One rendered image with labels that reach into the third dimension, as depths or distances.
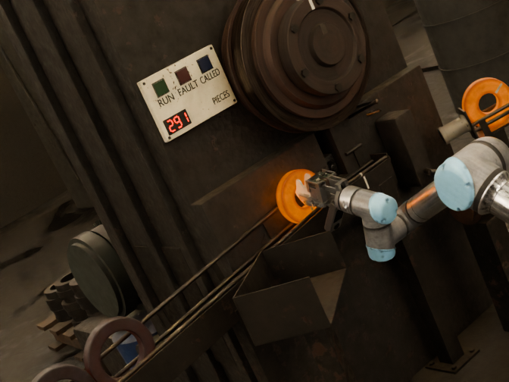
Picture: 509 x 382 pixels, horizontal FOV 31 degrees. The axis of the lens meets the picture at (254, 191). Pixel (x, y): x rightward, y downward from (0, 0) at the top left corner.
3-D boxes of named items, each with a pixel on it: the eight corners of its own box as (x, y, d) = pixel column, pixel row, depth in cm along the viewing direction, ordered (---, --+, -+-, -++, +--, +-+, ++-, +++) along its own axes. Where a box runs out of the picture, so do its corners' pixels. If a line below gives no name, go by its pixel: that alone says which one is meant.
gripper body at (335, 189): (321, 167, 256) (352, 175, 247) (327, 193, 260) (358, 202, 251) (302, 180, 252) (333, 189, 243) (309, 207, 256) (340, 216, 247)
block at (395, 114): (398, 189, 293) (370, 121, 287) (413, 176, 297) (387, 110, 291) (422, 188, 284) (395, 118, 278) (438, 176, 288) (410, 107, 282)
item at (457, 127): (443, 142, 292) (435, 126, 291) (468, 129, 291) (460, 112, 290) (448, 146, 286) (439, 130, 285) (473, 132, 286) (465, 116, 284)
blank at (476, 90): (492, 135, 291) (496, 136, 288) (452, 111, 288) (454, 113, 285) (519, 92, 288) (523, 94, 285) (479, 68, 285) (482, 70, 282)
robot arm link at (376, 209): (382, 233, 236) (377, 204, 233) (351, 223, 244) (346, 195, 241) (402, 219, 240) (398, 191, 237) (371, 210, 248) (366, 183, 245)
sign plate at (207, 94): (164, 142, 251) (136, 82, 246) (233, 102, 264) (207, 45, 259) (168, 142, 249) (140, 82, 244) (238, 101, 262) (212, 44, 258)
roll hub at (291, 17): (302, 112, 254) (262, 19, 247) (368, 72, 268) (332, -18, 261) (314, 111, 249) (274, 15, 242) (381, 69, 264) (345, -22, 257)
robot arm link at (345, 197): (370, 206, 248) (351, 221, 244) (358, 203, 251) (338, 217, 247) (365, 183, 245) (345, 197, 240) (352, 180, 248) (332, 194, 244)
